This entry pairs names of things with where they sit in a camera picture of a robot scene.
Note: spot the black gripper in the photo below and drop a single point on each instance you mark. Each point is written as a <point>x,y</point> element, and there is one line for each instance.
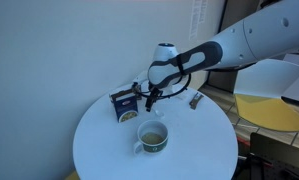
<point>156,92</point>

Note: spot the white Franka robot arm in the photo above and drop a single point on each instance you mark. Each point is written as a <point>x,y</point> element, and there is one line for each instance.
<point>249,36</point>

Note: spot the orzo pasta in mug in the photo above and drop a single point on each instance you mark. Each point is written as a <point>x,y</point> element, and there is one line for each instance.
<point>152,138</point>

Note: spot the black robot cart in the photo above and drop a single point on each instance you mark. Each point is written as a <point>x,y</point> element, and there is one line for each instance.
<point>279,156</point>

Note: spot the brown snack bar wrapper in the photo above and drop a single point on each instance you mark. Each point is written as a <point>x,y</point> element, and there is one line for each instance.
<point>195,101</point>

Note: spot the white chair with yellow seat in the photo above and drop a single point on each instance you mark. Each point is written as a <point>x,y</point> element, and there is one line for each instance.
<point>272,106</point>

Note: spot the white mug with green band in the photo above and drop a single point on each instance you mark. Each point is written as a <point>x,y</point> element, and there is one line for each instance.
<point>152,146</point>

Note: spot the blue Barilla orzo box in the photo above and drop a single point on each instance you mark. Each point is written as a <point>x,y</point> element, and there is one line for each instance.
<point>126,106</point>

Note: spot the printed paper on wall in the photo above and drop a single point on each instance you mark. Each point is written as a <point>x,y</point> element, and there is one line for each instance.
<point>198,18</point>

